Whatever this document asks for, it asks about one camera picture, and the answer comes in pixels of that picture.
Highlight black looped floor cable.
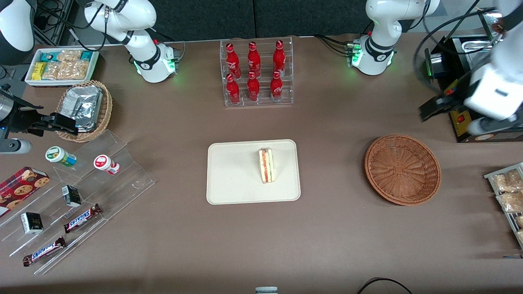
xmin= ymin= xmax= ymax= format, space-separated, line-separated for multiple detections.
xmin=356 ymin=277 xmax=413 ymax=294

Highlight white rectangular snack bin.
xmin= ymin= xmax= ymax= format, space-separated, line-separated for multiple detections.
xmin=25 ymin=48 xmax=100 ymax=87

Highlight black left arm base cables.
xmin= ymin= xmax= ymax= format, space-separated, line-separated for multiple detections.
xmin=314 ymin=34 xmax=354 ymax=56

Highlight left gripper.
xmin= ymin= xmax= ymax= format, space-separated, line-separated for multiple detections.
xmin=418 ymin=65 xmax=523 ymax=122

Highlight grey wire snack tray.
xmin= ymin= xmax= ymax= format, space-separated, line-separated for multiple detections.
xmin=484 ymin=162 xmax=523 ymax=250

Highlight oval light wicker basket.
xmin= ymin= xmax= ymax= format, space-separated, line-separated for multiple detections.
xmin=56 ymin=80 xmax=113 ymax=143

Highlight Snickers chocolate bar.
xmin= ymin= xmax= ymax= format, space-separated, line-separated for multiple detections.
xmin=63 ymin=203 xmax=102 ymax=234
xmin=22 ymin=236 xmax=67 ymax=267

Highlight small black carton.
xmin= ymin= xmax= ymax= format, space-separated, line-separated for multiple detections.
xmin=61 ymin=185 xmax=83 ymax=208
xmin=20 ymin=212 xmax=44 ymax=235

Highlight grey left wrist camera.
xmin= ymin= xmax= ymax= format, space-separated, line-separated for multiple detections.
xmin=467 ymin=116 xmax=516 ymax=138

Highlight clear acrylic bottle rack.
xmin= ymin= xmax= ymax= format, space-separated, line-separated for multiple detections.
xmin=220 ymin=37 xmax=294 ymax=107

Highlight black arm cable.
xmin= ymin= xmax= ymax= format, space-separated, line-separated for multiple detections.
xmin=412 ymin=0 xmax=501 ymax=84
xmin=36 ymin=0 xmax=110 ymax=52

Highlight silver foil pack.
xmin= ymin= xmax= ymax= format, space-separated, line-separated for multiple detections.
xmin=61 ymin=85 xmax=103 ymax=132

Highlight red lid yogurt cup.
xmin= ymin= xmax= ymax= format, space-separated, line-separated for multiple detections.
xmin=93 ymin=154 xmax=121 ymax=176

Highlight red cola bottle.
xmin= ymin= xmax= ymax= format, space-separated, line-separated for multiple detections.
xmin=247 ymin=41 xmax=262 ymax=78
xmin=247 ymin=71 xmax=261 ymax=102
xmin=273 ymin=40 xmax=286 ymax=76
xmin=226 ymin=73 xmax=241 ymax=105
xmin=270 ymin=70 xmax=284 ymax=102
xmin=226 ymin=43 xmax=241 ymax=79

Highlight round brown wicker basket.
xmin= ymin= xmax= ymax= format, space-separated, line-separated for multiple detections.
xmin=364 ymin=134 xmax=442 ymax=206

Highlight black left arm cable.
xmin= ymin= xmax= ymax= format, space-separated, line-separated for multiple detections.
xmin=412 ymin=0 xmax=501 ymax=84

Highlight clear acrylic stepped display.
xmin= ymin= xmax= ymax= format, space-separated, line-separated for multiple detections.
xmin=0 ymin=130 xmax=156 ymax=275

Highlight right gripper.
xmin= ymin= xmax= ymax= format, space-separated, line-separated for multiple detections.
xmin=0 ymin=83 xmax=79 ymax=138

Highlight clear bag of crackers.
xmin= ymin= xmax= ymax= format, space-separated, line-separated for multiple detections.
xmin=57 ymin=60 xmax=90 ymax=80
xmin=42 ymin=61 xmax=60 ymax=80
xmin=57 ymin=49 xmax=83 ymax=64

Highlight red tartan cookie box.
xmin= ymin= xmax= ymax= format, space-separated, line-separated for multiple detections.
xmin=0 ymin=166 xmax=51 ymax=218

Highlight green lid yogurt cup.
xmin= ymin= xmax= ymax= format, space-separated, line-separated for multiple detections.
xmin=45 ymin=146 xmax=77 ymax=168

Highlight triangular sandwich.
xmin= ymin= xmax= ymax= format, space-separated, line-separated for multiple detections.
xmin=258 ymin=147 xmax=277 ymax=185

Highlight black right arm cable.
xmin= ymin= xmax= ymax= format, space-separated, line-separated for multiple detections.
xmin=36 ymin=0 xmax=110 ymax=52

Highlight cream plastic tray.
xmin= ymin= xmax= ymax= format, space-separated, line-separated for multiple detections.
xmin=206 ymin=139 xmax=302 ymax=205

